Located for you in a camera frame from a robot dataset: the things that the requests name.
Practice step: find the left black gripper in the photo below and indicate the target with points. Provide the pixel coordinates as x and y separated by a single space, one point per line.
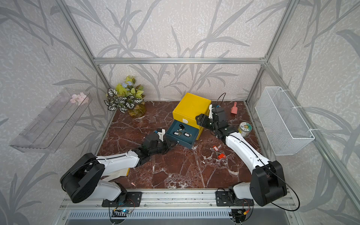
167 144

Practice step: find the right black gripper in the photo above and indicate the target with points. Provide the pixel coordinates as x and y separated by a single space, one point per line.
202 119

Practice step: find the yellow drawer cabinet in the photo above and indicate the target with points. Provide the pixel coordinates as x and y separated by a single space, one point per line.
189 108

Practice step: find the black tagged key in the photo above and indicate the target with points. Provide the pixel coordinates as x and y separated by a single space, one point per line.
177 133
187 134
182 128

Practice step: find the teal drawer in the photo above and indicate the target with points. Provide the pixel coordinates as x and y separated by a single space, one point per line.
182 133

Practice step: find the key with red tag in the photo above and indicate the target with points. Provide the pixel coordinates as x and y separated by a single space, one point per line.
215 148

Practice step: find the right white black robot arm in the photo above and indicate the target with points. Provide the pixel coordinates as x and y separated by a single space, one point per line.
267 178

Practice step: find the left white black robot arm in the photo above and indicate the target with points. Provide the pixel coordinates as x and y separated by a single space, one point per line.
91 177

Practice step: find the pink plastic scoop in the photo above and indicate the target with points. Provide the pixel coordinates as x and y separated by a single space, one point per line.
234 109

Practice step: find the white work glove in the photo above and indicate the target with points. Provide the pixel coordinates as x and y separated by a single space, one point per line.
118 174

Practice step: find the artificial potted plant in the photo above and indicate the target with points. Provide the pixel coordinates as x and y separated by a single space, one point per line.
127 97

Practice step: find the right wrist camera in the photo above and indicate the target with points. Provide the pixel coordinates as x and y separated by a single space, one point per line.
216 109

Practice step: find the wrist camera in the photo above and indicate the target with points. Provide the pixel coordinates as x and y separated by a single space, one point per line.
216 109
161 133

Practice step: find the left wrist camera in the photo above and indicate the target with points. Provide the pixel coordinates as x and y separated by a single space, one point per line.
161 133

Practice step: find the aluminium front rail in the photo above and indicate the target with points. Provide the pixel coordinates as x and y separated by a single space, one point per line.
173 199

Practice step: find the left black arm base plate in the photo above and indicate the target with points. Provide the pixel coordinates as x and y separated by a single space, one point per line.
129 199

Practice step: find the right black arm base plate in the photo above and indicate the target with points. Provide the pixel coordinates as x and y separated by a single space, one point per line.
228 198

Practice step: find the white wire basket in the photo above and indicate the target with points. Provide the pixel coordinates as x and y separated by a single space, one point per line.
283 125

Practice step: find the aluminium frame crossbar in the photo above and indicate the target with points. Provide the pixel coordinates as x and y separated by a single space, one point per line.
179 60

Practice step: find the clear acrylic wall shelf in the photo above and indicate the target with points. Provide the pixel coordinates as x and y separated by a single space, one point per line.
50 128

